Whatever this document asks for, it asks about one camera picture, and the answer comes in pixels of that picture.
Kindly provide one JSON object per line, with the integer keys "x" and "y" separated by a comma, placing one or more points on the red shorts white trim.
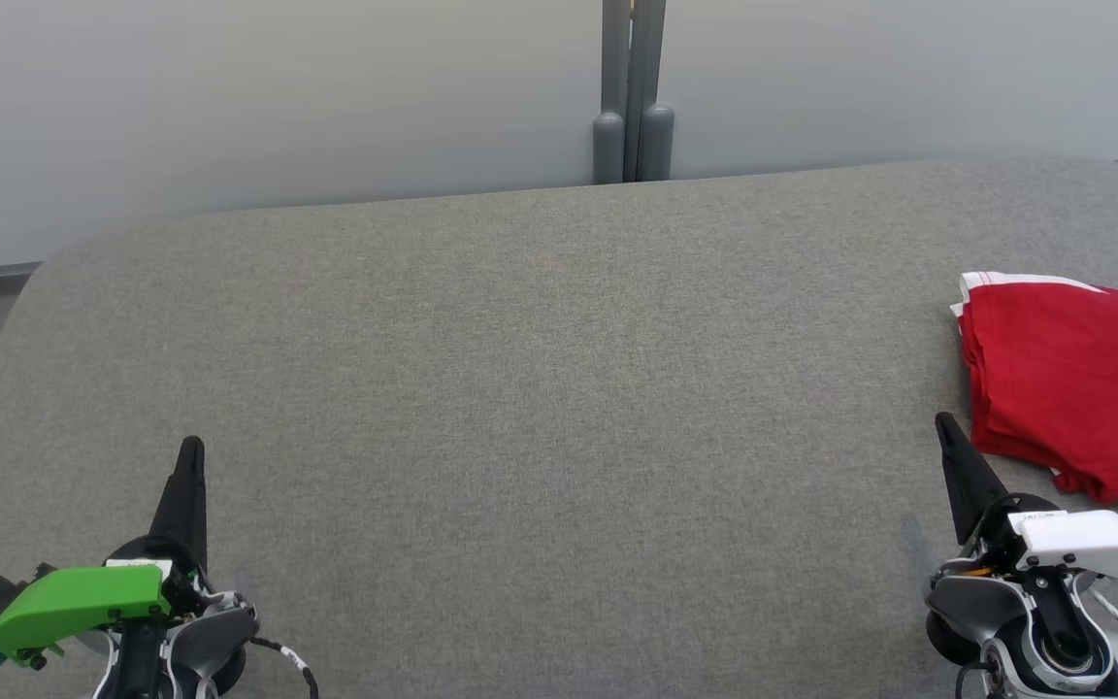
{"x": 1073, "y": 379}

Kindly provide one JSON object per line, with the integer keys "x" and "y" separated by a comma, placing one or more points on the grey partition post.
{"x": 632, "y": 97}

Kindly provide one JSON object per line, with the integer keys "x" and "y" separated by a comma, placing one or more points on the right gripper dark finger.
{"x": 969, "y": 485}

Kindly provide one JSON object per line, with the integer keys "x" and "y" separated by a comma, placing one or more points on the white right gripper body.
{"x": 1093, "y": 544}

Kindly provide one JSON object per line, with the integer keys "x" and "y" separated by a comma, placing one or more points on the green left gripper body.
{"x": 83, "y": 597}

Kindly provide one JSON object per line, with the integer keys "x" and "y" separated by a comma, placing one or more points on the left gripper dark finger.
{"x": 185, "y": 515}

